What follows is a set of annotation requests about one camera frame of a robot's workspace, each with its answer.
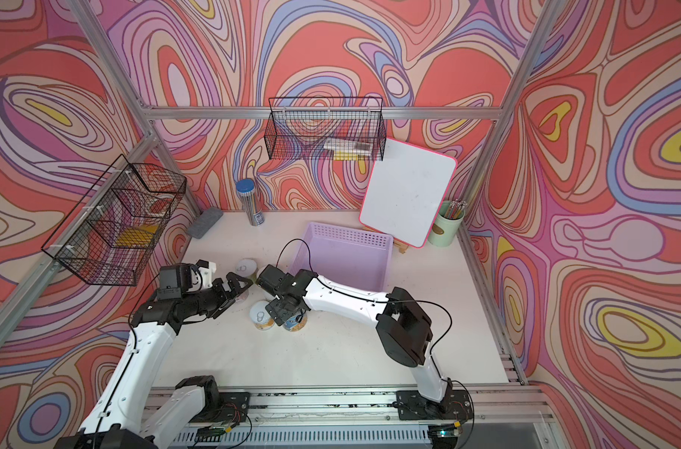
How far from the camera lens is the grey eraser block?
1.13 metres

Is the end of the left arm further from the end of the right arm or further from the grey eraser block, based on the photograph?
the grey eraser block

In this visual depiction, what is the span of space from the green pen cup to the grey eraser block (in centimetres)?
90

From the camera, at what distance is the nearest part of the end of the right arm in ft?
1.92

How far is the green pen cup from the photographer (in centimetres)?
100

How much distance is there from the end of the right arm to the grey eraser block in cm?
59

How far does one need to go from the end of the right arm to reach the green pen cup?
0.59 m

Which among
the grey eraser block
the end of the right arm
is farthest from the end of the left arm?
the grey eraser block
